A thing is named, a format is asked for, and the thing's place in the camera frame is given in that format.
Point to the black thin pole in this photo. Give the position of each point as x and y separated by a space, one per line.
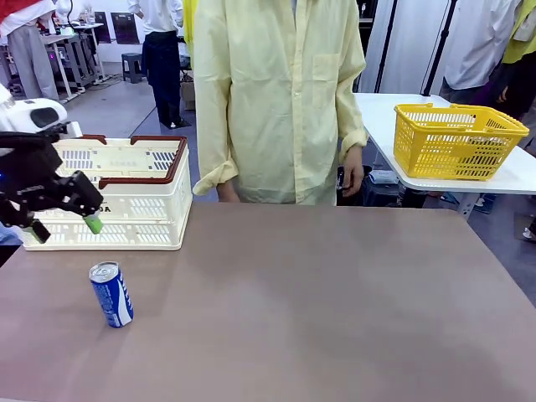
385 46

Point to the cardboard box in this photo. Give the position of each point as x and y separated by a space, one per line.
188 94

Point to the bystander white shirt dark skirt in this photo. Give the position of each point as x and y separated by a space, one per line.
165 63

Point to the blue soda can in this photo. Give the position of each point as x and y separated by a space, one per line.
113 297

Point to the dark plastic stool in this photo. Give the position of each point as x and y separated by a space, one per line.
134 67

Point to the bystander with yellow garment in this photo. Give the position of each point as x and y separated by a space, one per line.
189 25

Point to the black tripod pole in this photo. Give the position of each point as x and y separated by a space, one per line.
437 46

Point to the white side table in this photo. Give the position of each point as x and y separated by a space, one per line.
377 113

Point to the person's right hand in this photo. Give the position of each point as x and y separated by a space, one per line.
229 192

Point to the yellow plastic shopping basket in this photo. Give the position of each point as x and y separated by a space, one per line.
444 146

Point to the person's left forearm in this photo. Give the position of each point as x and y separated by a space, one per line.
353 153

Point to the grey metal workbench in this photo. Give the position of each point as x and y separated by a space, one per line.
77 54

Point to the person in pale yellow shirt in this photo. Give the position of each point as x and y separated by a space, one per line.
276 104

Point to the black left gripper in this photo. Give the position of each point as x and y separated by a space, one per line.
29 161

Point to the bystander in yellow vest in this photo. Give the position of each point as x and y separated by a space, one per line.
521 54

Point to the bystander red top grey trousers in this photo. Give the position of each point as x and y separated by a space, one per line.
29 54

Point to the person's left hand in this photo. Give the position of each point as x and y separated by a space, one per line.
354 178

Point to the bystander in white shirt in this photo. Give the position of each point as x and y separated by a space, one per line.
477 42

